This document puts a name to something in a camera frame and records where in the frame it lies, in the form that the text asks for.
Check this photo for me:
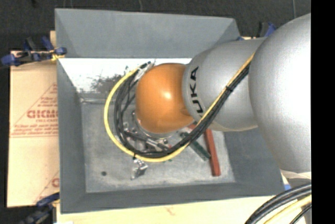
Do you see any brown cardboard board red print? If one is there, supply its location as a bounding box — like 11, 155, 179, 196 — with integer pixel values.
6, 57, 61, 208

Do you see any grey metal bin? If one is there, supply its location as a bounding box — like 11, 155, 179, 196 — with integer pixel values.
54, 8, 286, 214

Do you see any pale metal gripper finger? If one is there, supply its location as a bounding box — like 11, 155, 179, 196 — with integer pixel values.
130, 163, 141, 181
138, 159, 149, 174

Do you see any red-brown flat block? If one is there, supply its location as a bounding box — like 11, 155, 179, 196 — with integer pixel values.
203, 128, 222, 177

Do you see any dark green flat block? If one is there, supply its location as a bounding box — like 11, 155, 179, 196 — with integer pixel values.
180, 132, 211, 161

